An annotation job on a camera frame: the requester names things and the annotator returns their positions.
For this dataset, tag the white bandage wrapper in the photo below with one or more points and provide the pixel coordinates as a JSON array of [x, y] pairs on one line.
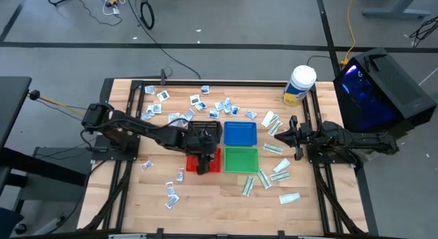
[[281, 165], [289, 198], [267, 119]]

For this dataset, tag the silver aluminium bracket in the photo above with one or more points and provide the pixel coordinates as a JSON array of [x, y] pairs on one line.
[[128, 236]]

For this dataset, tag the yellow rod with black knob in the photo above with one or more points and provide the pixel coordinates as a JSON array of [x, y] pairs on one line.
[[33, 94]]

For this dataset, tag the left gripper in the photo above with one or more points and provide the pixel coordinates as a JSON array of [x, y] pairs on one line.
[[203, 143]]

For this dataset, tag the white table leg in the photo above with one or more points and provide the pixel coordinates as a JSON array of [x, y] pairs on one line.
[[49, 227]]

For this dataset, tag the white antiseptic towelette packet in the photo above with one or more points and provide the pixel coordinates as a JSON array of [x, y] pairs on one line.
[[163, 95], [195, 99]]

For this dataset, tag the dark blue chair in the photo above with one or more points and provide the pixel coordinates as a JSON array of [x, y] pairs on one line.
[[8, 222]]

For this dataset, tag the black computer tower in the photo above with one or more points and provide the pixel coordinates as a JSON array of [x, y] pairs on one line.
[[393, 85]]

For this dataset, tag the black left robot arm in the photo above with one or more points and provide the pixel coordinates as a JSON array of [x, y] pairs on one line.
[[147, 131]]

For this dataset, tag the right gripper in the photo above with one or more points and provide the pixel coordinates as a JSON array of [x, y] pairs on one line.
[[298, 136]]

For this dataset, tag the green plastic basket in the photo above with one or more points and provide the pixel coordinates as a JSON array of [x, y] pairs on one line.
[[241, 160]]

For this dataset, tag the red plastic basket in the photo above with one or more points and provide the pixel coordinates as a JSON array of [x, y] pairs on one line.
[[191, 165]]

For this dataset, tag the white packets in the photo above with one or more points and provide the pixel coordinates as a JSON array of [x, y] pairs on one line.
[[263, 178], [180, 174]]

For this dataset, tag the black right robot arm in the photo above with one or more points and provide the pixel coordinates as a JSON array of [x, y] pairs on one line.
[[359, 139]]

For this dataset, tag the green printed bandage wrapper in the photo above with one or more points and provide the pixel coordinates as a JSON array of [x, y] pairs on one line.
[[280, 176], [275, 128], [274, 119], [248, 186], [273, 148]]

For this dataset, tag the grey stand base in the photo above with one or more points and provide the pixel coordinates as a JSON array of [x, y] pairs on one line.
[[61, 153]]

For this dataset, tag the blue plastic basket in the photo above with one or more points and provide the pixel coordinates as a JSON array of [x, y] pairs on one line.
[[240, 133]]

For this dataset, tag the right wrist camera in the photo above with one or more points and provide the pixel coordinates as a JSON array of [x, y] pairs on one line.
[[307, 135]]

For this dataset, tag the disinfecting wipes canister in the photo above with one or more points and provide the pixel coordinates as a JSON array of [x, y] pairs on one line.
[[302, 78]]

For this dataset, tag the grey desk leg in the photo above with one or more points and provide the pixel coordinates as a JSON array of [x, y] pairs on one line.
[[397, 12]]

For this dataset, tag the small white red-print packet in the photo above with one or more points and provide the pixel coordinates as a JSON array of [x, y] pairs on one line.
[[146, 165], [170, 188], [172, 201]]

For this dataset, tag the black desk beam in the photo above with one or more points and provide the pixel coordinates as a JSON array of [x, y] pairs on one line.
[[41, 167]]

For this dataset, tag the black table clamp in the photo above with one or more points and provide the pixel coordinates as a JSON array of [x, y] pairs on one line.
[[159, 233], [163, 76], [281, 234]]

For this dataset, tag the black plastic basket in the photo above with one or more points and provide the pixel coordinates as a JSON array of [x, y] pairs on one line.
[[208, 124]]

